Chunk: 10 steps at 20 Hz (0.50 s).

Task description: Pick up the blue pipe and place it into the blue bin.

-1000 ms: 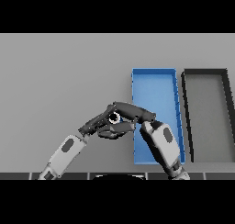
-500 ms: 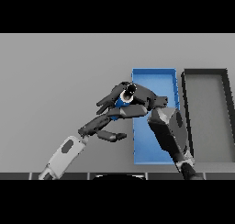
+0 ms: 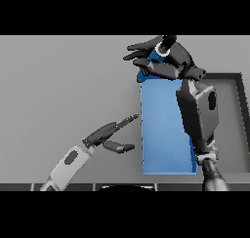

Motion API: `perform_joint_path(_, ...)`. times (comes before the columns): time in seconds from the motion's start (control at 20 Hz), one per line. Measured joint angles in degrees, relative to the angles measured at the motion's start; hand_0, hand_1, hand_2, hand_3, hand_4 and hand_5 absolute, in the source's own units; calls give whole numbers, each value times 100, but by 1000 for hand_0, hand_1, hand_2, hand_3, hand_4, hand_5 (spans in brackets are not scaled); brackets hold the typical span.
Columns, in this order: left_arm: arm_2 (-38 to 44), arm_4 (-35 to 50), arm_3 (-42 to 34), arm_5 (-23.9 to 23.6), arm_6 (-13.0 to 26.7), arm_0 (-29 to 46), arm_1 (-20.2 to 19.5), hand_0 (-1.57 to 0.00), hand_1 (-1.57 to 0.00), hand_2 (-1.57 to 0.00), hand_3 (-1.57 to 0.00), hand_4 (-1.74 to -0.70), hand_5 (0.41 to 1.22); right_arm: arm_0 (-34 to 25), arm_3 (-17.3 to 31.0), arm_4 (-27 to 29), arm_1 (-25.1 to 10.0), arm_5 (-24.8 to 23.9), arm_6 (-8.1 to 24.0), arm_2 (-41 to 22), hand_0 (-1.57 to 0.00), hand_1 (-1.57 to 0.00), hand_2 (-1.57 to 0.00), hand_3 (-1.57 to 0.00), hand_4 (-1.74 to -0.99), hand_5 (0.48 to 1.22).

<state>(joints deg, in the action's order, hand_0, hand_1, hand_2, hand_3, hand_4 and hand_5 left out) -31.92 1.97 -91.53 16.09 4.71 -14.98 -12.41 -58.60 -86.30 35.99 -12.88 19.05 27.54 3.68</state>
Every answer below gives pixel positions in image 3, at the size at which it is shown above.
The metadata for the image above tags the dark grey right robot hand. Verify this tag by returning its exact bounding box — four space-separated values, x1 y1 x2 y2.
122 35 207 83

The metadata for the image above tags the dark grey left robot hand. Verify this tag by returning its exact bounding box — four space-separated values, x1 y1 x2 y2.
82 112 140 155

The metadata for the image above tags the blue pipe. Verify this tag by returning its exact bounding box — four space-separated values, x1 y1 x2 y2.
136 35 178 84

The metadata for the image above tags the blue bin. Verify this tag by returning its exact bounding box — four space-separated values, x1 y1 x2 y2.
140 78 198 176

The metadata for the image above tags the dark grey bin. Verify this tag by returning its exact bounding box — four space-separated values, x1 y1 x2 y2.
194 72 250 175

